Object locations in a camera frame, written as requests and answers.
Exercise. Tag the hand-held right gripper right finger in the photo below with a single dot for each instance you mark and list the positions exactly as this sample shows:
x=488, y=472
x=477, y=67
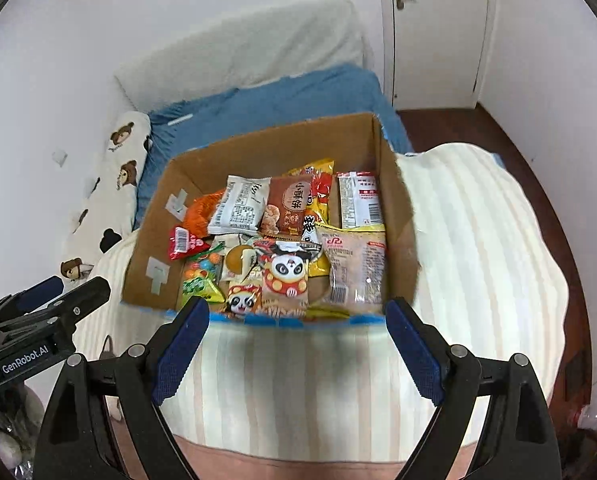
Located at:
x=413, y=355

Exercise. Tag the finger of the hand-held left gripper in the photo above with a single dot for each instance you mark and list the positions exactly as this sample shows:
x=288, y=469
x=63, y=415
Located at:
x=41, y=290
x=86, y=295

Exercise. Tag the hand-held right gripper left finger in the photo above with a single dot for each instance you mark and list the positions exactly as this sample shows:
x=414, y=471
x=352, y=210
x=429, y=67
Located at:
x=183, y=350

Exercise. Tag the clear cracker packet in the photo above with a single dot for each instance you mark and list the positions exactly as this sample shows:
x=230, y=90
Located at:
x=356, y=265

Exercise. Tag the plastic bag clutter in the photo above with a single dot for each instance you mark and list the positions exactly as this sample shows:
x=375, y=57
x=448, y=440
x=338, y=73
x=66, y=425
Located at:
x=8, y=435

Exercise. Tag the blue blanket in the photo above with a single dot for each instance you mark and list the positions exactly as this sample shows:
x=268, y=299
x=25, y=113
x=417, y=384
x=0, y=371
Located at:
x=278, y=100

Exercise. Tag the yellow and red snack packet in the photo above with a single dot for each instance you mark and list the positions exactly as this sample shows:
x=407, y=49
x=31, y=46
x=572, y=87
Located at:
x=321, y=190

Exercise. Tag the colourful candy ball packet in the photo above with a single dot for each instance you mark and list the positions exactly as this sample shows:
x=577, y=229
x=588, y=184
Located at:
x=198, y=275

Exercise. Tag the white fluffy cushion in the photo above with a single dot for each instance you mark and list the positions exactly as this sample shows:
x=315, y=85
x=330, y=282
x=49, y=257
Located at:
x=238, y=45

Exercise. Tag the egg yolk pastry packet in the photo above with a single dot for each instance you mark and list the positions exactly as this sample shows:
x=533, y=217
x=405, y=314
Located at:
x=238, y=260

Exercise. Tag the orange cartoon snack packet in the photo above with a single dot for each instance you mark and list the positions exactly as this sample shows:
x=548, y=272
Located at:
x=283, y=280

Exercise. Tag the brown pastry snack packet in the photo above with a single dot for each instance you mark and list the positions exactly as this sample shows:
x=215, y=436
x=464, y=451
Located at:
x=288, y=205

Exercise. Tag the bear print pillow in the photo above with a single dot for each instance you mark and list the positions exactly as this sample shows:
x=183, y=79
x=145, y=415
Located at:
x=113, y=185

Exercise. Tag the clear plastic wrapper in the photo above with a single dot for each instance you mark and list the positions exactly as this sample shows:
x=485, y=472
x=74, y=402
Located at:
x=590, y=415

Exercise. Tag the white door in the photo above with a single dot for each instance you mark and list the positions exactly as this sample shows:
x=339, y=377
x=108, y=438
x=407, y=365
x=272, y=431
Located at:
x=438, y=35

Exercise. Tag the red and white snack packet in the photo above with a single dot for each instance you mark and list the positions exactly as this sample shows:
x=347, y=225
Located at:
x=361, y=202

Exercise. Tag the printed cardboard box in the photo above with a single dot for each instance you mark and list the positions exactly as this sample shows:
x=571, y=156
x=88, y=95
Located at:
x=278, y=150

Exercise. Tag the orange net-print snack packet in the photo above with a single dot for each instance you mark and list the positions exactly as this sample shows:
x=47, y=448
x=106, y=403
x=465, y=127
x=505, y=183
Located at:
x=198, y=212

